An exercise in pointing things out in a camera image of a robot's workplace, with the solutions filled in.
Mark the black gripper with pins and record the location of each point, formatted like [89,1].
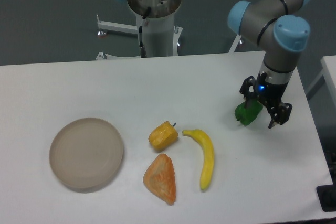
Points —
[270,95]

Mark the green toy bell pepper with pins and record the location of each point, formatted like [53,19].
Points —
[247,112]

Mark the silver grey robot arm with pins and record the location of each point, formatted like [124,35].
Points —
[270,24]

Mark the yellow toy bell pepper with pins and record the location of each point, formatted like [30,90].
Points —
[163,136]

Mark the white side table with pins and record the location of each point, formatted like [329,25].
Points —
[329,68]

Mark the yellow toy banana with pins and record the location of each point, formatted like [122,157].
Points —
[206,144]

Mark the black device at edge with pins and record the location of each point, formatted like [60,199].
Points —
[326,195]

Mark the orange toy bread slice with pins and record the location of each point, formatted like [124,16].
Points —
[159,179]

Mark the beige round plate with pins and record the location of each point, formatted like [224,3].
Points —
[85,155]

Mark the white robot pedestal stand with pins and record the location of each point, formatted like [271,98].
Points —
[155,27]

